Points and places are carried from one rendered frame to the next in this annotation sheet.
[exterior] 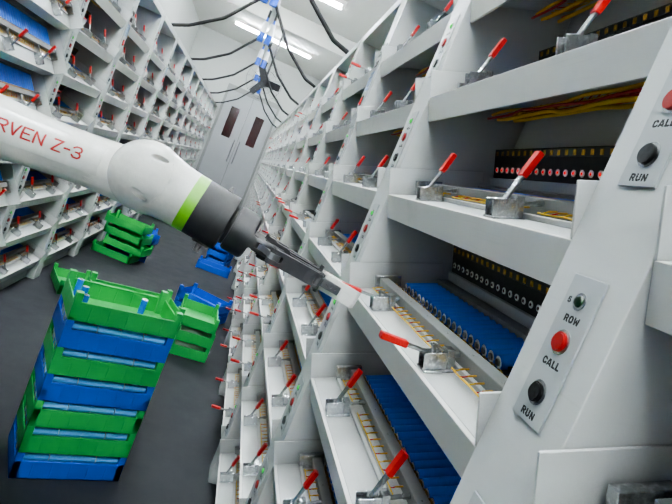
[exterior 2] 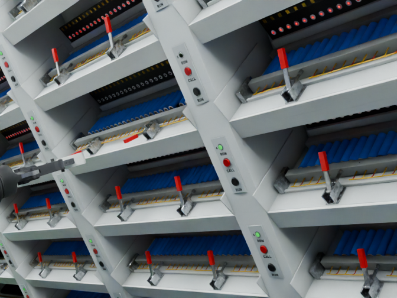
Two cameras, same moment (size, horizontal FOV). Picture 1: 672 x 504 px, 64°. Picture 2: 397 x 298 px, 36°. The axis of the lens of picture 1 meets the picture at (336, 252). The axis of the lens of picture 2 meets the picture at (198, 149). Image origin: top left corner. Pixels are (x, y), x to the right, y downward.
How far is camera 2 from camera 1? 74 cm
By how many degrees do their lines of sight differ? 27
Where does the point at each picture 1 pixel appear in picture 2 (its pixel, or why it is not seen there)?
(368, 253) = (54, 138)
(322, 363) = (91, 213)
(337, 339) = (85, 194)
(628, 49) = not seen: outside the picture
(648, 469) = (240, 80)
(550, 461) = (218, 101)
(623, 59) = not seen: outside the picture
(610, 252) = (174, 33)
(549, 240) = (151, 46)
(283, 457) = (121, 277)
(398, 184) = (32, 90)
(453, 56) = not seen: outside the picture
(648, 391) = (220, 60)
